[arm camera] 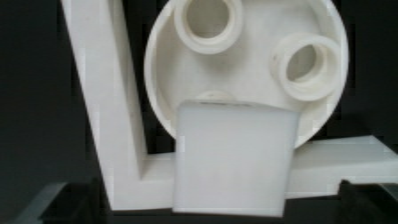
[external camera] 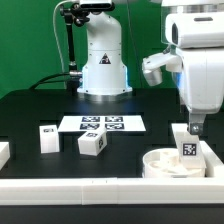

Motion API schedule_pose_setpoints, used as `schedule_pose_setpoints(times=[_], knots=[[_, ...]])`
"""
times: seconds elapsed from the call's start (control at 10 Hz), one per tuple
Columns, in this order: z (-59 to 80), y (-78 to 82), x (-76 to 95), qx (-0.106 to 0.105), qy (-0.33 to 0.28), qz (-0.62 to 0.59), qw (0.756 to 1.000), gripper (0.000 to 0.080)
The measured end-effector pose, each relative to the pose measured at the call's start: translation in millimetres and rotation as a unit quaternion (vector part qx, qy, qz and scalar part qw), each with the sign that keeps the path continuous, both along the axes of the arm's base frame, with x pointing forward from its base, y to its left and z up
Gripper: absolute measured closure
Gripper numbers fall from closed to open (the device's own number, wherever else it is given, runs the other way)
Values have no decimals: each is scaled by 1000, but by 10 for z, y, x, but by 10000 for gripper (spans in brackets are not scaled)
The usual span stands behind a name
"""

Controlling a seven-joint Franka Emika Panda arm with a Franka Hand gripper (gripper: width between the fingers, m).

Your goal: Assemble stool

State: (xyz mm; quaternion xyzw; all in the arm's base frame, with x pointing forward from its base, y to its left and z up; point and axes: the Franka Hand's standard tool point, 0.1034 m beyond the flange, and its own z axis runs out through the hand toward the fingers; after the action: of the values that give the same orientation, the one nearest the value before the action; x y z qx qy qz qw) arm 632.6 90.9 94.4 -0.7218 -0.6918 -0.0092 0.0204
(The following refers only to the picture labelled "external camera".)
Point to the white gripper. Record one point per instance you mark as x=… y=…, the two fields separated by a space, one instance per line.
x=201 y=84

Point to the white marker sheet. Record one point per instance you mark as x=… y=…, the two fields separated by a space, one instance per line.
x=127 y=123

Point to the white U-shaped wall fence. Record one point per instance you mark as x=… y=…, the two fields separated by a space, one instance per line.
x=92 y=191

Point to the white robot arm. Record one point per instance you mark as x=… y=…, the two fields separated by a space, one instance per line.
x=193 y=32

